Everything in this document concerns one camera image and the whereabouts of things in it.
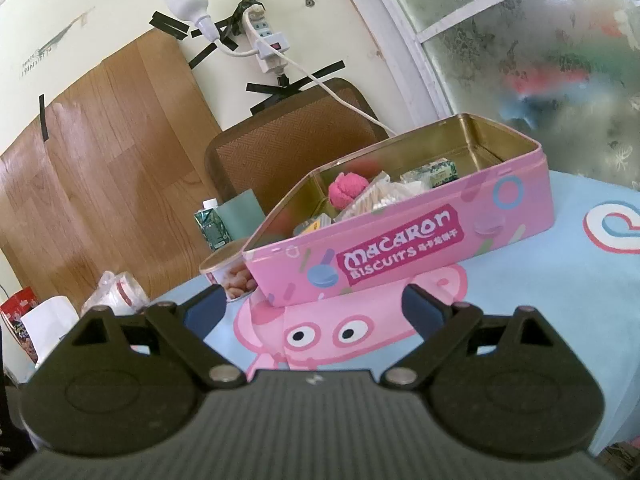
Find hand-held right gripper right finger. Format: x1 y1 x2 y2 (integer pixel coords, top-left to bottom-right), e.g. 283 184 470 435
382 283 556 388

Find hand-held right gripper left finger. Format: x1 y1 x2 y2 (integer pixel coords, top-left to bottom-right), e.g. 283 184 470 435
72 284 248 391

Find pink biscuit tin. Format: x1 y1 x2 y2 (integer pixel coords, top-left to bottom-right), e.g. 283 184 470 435
241 113 556 308

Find cotton swab pack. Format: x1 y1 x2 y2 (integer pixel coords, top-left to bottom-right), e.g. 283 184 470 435
332 172 431 223

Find green patterned tissue packet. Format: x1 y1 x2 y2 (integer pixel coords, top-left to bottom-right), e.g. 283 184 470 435
400 157 460 188

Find yellow card box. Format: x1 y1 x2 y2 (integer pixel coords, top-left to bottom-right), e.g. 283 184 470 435
292 212 336 237

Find pink towel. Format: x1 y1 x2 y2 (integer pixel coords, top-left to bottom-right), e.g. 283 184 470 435
327 171 368 211

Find white soft tissue pack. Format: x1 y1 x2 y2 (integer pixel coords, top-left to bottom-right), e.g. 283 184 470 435
20 296 81 361

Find snack cup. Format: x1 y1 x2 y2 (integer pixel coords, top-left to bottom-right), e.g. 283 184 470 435
198 240 259 302

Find plastic bag of paper cups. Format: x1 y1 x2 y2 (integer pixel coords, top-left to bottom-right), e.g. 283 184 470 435
80 270 151 318

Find green drink carton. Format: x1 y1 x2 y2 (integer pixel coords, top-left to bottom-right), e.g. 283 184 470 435
193 197 232 253

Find cartoon pig table cloth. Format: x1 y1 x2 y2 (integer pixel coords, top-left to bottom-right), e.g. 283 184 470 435
150 170 640 461

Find red printed cereal box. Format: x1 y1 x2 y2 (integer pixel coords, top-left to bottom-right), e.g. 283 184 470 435
0 286 43 366

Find brown chair back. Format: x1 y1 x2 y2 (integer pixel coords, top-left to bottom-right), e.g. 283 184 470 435
204 77 391 211

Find white framed patterned window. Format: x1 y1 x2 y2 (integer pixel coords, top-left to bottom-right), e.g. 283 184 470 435
327 0 640 191

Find white power strip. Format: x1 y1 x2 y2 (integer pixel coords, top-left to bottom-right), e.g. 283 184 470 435
241 4 291 75

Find wood pattern wall sheet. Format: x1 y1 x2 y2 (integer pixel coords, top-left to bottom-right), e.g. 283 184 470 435
0 27 236 386

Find white power cable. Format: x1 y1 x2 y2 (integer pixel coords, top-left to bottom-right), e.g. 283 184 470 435
277 55 392 140

